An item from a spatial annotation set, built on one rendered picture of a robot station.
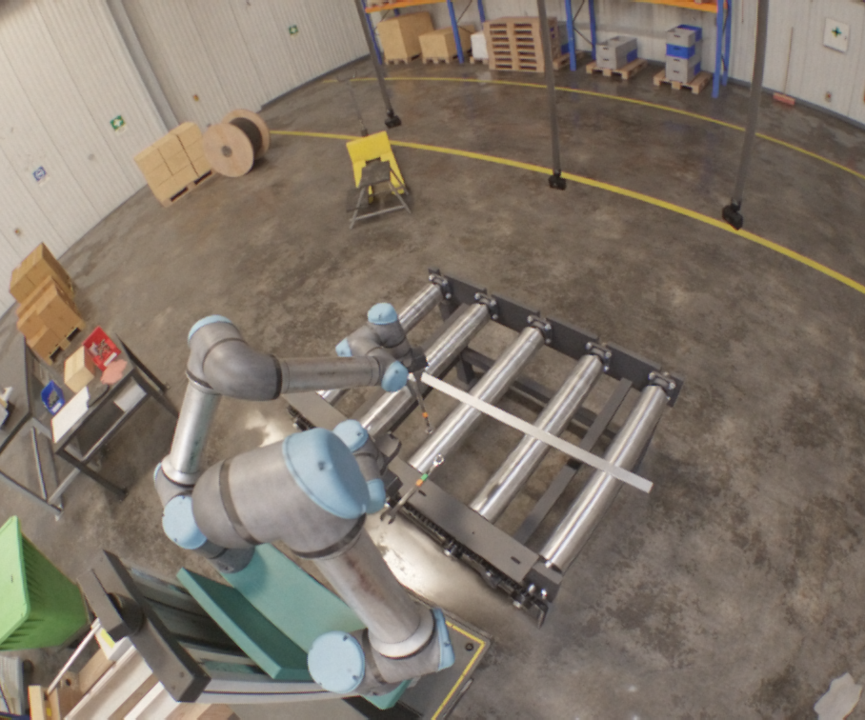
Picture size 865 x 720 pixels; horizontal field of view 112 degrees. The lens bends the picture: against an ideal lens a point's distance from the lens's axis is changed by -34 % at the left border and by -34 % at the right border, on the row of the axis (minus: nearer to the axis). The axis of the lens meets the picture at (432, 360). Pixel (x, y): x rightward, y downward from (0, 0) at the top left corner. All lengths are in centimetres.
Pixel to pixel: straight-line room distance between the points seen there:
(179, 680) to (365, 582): 34
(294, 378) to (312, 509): 47
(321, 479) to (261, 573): 74
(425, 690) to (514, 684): 49
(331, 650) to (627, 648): 178
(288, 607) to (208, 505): 64
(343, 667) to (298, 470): 44
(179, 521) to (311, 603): 36
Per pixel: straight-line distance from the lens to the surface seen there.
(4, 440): 409
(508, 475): 156
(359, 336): 117
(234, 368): 88
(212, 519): 54
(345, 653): 82
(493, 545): 122
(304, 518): 51
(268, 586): 118
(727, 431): 291
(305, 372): 93
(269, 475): 50
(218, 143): 761
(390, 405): 180
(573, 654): 235
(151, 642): 80
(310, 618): 111
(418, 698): 209
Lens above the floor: 234
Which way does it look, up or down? 50 degrees down
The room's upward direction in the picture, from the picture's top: 18 degrees counter-clockwise
